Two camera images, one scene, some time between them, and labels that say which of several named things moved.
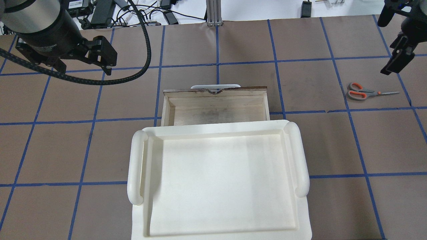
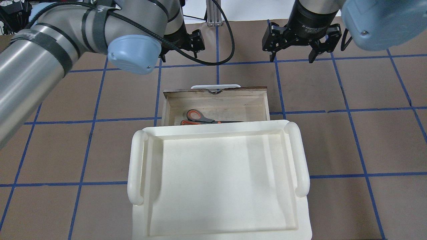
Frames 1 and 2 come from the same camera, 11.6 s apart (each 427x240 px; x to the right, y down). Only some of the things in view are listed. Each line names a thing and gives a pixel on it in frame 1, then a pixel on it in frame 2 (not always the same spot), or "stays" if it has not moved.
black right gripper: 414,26 → 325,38
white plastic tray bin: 247,180 stays
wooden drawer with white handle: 207,103 stays
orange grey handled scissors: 357,92 → 194,116
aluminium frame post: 213,13 stays
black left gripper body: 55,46 → 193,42
